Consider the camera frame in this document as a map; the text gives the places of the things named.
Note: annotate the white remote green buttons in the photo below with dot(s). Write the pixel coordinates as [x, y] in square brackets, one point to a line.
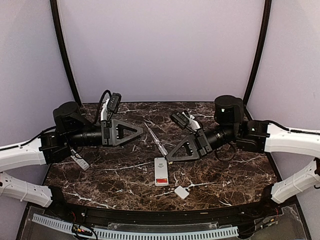
[160, 170]

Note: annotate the white remote on left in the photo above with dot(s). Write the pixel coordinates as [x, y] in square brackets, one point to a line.
[79, 160]

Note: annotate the white slotted cable duct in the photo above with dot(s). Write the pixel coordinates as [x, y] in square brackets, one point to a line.
[121, 231]

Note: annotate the lower red yellow battery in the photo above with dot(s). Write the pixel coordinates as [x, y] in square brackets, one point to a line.
[161, 182]

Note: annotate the upper red yellow battery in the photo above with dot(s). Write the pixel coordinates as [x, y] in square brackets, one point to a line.
[161, 179]

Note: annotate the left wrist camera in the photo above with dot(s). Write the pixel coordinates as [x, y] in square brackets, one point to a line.
[107, 106]

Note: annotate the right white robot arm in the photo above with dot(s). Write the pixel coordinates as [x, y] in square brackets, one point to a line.
[256, 136]

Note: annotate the red yellow battery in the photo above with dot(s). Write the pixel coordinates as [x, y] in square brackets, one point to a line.
[161, 179]
[161, 182]

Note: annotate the clear pen screwdriver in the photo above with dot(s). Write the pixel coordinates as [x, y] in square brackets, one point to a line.
[160, 146]

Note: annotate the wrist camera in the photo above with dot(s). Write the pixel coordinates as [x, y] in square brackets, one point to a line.
[185, 121]
[107, 106]

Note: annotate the left black frame post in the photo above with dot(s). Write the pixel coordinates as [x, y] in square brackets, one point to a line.
[54, 6]

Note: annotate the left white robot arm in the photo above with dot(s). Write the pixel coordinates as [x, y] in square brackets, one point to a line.
[53, 145]

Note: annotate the right black frame post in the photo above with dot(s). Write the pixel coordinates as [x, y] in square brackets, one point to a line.
[259, 51]

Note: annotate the white battery cover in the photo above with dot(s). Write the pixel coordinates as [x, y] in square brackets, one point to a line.
[181, 192]

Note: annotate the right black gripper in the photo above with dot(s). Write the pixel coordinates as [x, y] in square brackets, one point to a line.
[200, 144]

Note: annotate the black frame post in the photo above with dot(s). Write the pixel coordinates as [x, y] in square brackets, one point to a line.
[54, 6]
[259, 51]

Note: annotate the black front table rail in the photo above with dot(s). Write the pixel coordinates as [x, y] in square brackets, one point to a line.
[94, 216]

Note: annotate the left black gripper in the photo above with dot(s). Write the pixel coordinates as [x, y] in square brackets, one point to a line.
[112, 134]

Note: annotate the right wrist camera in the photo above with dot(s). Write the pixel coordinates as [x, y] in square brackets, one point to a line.
[185, 121]

